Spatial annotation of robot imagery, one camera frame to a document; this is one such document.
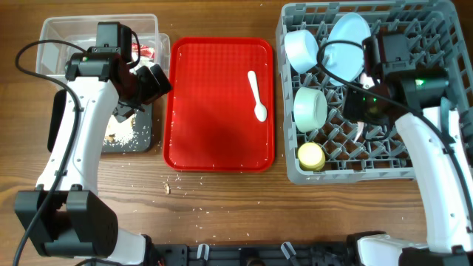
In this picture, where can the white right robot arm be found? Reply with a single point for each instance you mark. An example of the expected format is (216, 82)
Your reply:
(419, 104)

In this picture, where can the rice and food leftovers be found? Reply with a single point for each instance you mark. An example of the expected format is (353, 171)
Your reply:
(123, 133)

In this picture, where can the grey dishwasher rack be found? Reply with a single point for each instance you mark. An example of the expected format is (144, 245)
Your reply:
(435, 39)

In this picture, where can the light blue plate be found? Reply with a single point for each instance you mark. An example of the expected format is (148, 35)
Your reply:
(345, 60)

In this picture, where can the clear plastic waste bin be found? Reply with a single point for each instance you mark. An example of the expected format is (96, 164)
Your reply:
(82, 30)

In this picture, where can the red snack wrapper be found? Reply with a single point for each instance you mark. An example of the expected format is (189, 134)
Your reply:
(143, 50)

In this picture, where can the black food waste tray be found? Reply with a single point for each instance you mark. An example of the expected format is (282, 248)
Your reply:
(144, 118)

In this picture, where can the yellow cup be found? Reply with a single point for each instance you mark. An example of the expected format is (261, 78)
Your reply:
(311, 157)

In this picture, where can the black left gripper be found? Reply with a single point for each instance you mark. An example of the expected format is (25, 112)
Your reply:
(154, 89)

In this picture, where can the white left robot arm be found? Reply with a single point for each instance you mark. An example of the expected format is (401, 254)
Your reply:
(63, 215)

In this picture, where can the white plastic spoon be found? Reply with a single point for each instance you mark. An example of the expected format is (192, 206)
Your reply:
(259, 110)

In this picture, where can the light blue bowl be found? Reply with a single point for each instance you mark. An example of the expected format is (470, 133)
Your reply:
(301, 49)

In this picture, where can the green bowl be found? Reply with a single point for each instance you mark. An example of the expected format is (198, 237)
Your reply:
(310, 109)

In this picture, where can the red serving tray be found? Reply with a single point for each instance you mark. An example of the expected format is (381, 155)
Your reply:
(210, 120)

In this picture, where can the white plastic fork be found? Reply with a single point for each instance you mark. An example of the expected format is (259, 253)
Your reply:
(360, 128)

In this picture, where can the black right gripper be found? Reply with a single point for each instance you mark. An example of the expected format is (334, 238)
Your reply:
(349, 110)

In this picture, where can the food scrap on table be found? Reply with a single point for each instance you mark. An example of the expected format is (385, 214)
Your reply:
(167, 189)

